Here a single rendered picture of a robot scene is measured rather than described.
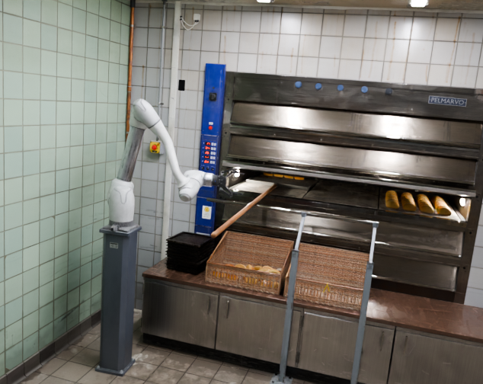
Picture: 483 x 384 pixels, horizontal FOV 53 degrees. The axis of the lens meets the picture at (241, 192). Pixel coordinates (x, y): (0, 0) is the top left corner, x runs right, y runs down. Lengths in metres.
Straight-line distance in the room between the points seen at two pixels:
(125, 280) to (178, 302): 0.53
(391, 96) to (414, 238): 1.04
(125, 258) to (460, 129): 2.43
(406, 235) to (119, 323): 2.12
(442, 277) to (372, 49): 1.71
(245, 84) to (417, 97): 1.26
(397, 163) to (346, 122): 0.47
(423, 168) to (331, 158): 0.65
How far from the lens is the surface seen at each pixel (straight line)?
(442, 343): 3.43
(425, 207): 3.87
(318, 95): 3.68
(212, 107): 3.83
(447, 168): 3.69
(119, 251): 3.24
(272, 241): 3.82
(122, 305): 3.37
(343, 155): 3.67
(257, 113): 3.76
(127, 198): 3.18
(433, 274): 3.84
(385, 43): 3.67
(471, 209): 3.75
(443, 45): 3.68
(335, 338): 3.44
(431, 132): 3.65
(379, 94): 3.65
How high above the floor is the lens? 1.88
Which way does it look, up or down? 11 degrees down
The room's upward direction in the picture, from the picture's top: 5 degrees clockwise
